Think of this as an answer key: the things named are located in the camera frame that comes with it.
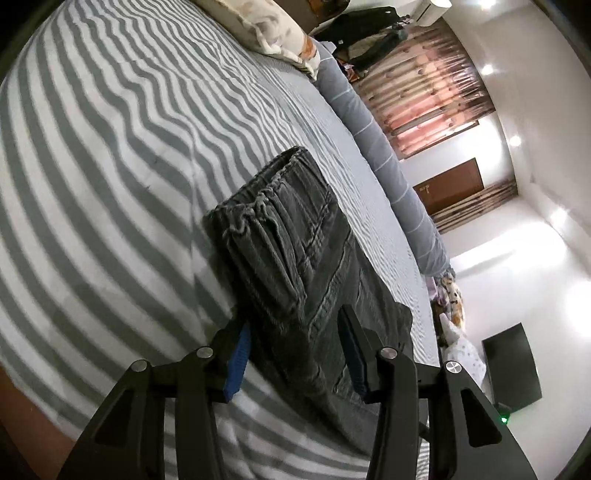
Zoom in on dark grey denim pants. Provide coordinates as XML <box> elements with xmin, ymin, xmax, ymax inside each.
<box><xmin>208</xmin><ymin>147</ymin><xmax>413</xmax><ymax>454</ymax></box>

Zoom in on black television screen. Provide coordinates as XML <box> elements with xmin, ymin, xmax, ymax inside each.
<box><xmin>483</xmin><ymin>323</ymin><xmax>542</xmax><ymax>411</ymax></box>

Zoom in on pile of clothes beside bed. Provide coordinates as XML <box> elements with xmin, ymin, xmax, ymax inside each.
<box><xmin>427</xmin><ymin>269</ymin><xmax>487</xmax><ymax>387</ymax></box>

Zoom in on striped side curtain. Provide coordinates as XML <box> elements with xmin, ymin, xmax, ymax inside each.
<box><xmin>432</xmin><ymin>179</ymin><xmax>518</xmax><ymax>234</ymax></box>

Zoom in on brown wooden door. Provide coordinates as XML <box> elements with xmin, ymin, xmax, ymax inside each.
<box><xmin>414</xmin><ymin>159</ymin><xmax>484</xmax><ymax>215</ymax></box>

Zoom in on grey white striped bed sheet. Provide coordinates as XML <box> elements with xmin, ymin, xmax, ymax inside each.
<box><xmin>1</xmin><ymin>1</ymin><xmax>438</xmax><ymax>479</ymax></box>

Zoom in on brown patterned curtain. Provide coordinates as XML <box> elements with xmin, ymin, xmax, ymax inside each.
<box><xmin>355</xmin><ymin>19</ymin><xmax>495</xmax><ymax>159</ymax></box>

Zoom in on grey rolled blanket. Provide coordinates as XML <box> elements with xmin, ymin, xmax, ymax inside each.
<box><xmin>315</xmin><ymin>43</ymin><xmax>451</xmax><ymax>277</ymax></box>

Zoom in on white air conditioner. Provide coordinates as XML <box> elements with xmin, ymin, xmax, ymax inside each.
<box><xmin>412</xmin><ymin>0</ymin><xmax>453</xmax><ymax>27</ymax></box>

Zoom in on white floral pillow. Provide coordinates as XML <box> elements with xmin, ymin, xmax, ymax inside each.
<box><xmin>194</xmin><ymin>0</ymin><xmax>321</xmax><ymax>80</ymax></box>

